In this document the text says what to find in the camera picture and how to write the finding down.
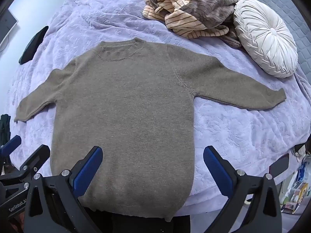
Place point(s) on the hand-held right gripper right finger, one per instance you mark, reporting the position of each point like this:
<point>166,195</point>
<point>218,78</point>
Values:
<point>218,172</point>

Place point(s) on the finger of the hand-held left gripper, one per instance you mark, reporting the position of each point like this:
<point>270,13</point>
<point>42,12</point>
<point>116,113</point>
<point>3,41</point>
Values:
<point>36,155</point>
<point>11,143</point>

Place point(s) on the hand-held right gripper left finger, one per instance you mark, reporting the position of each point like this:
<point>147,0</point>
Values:
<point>88,172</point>

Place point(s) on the flat black oval object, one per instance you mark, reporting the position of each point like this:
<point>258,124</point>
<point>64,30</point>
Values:
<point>32,46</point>

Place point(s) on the brown fuzzy cloth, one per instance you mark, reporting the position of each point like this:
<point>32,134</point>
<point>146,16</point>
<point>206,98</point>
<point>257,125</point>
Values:
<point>209,7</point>

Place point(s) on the white round pleated cushion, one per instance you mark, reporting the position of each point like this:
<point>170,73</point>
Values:
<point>264,36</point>

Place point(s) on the bedside clutter of small boxes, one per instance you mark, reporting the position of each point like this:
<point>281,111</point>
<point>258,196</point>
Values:
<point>296,194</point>

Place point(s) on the brown knit sweater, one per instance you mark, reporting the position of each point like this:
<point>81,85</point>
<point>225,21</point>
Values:
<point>126,126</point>

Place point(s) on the dark green hanging clothes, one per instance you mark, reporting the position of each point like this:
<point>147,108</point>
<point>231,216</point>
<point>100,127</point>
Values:
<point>4,126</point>

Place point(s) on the wall-mounted monitor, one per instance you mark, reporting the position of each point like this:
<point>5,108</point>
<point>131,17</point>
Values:
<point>6,24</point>

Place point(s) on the lavender fleece blanket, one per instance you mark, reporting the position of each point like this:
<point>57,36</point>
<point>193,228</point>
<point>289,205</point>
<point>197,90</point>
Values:
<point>230,131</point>

